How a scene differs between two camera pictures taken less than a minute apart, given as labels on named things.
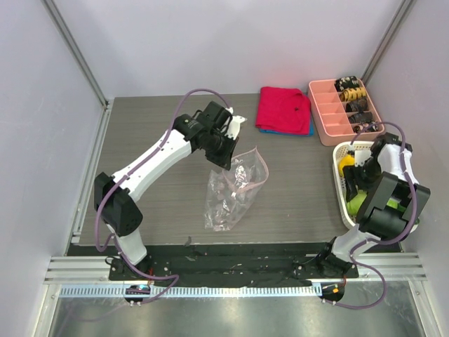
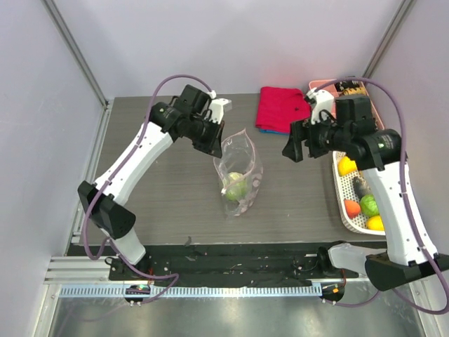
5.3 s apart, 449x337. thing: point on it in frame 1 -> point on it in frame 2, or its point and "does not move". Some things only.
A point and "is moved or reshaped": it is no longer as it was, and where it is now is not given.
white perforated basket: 344,148 does not move
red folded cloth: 285,110 does not move
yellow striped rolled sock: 353,94 does not move
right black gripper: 356,173 -> 308,137
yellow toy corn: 346,160 does not move
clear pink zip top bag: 229,193 is moved or reshaped
